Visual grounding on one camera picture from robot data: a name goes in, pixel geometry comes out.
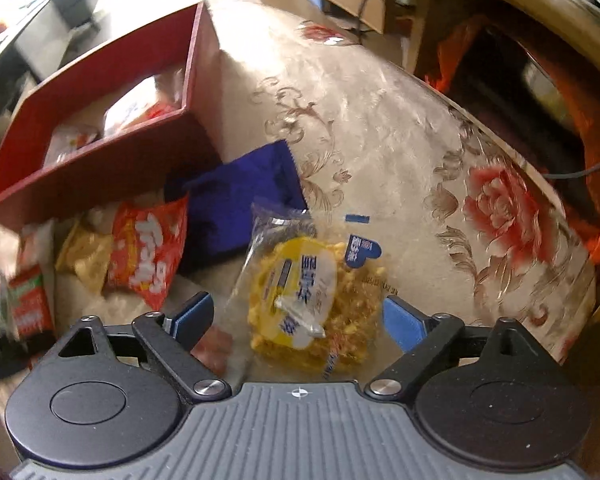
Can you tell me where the gold snack packet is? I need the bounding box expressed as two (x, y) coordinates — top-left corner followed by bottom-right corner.
(55, 220), (115, 296)

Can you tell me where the grey cable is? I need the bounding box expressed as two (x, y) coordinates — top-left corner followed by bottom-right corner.
(540, 152), (600, 179)

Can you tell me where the clear packet of yellow snack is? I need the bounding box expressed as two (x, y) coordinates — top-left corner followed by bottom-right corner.
(225, 202), (388, 381)

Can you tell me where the clear bread packet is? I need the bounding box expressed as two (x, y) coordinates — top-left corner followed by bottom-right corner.
(42, 127), (101, 166)

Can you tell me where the dark red cardboard box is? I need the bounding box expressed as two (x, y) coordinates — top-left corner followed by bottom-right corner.
(0, 1), (226, 231)

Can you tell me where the red green snack packet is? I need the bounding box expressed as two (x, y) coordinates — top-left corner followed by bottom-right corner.
(7, 265), (56, 341)

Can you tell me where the blue snack packet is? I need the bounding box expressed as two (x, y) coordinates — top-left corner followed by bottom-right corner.
(165, 140), (308, 273)

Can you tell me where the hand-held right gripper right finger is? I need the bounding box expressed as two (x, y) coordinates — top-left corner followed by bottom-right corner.
(367, 296), (546, 403)

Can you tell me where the dark grey furniture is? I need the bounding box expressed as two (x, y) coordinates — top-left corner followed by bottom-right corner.
(0, 0), (111, 101)

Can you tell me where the orange plastic bag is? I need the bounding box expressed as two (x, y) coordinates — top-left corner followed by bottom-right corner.
(422, 15), (600, 266)

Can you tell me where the white silver snack packet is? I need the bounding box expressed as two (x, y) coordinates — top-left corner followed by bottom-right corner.
(102, 72), (186, 136)

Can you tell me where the beige floral tablecloth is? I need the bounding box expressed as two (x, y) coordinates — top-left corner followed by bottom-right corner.
(0, 0), (600, 411)

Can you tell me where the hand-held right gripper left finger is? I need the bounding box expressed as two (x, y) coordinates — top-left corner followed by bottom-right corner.
(55, 291), (232, 402)

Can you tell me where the black cable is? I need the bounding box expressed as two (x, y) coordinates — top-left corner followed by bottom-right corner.
(355, 0), (381, 31)

